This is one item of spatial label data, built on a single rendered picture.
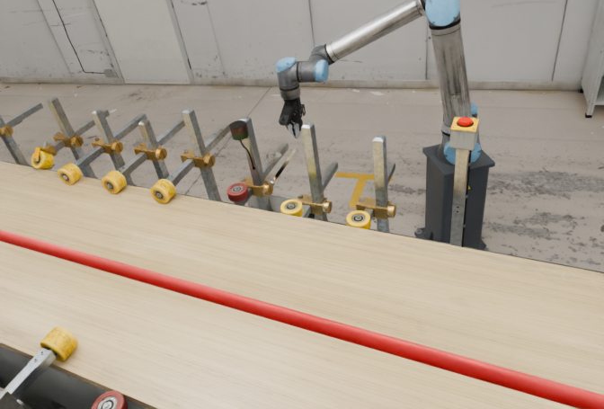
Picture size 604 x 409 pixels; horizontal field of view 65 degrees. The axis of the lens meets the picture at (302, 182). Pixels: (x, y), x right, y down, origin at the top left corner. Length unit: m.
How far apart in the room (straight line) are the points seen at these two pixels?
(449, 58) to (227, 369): 1.35
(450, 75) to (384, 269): 0.88
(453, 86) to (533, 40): 2.33
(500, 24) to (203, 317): 3.42
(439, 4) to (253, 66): 3.16
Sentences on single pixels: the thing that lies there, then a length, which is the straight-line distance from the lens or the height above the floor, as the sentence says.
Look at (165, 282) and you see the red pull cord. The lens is 0.29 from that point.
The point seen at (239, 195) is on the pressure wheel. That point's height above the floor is 0.90.
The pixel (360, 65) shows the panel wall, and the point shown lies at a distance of 4.45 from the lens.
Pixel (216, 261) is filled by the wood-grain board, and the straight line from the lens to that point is 1.55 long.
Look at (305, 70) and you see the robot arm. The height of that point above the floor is 1.16.
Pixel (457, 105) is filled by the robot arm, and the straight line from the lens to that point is 2.04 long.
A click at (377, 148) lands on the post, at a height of 1.11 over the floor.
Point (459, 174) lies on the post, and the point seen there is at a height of 1.05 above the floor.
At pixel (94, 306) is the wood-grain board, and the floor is 0.90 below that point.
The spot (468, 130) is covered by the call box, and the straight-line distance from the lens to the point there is 1.43.
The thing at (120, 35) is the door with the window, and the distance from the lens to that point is 5.48.
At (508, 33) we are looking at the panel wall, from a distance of 4.25.
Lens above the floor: 1.95
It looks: 36 degrees down
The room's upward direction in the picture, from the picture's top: 10 degrees counter-clockwise
